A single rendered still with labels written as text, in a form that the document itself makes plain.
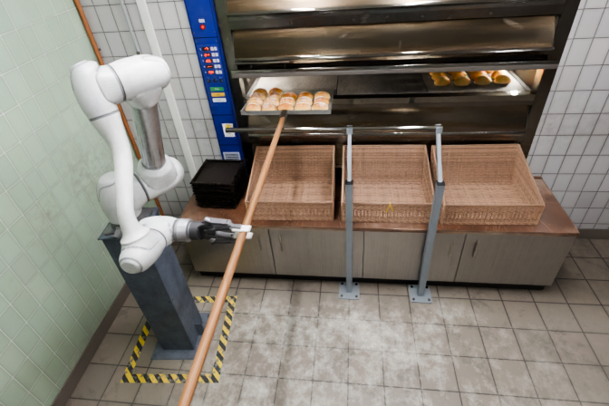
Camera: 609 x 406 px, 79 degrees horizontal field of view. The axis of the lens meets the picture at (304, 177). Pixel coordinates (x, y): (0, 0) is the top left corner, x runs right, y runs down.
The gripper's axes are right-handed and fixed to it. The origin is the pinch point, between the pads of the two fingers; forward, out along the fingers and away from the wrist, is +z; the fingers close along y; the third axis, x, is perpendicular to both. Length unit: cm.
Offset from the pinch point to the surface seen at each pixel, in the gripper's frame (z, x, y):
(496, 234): 126, -67, 63
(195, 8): -48, -119, -56
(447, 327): 102, -40, 119
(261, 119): -20, -123, 16
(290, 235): 3, -68, 70
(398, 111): 70, -124, 12
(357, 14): 43, -122, -48
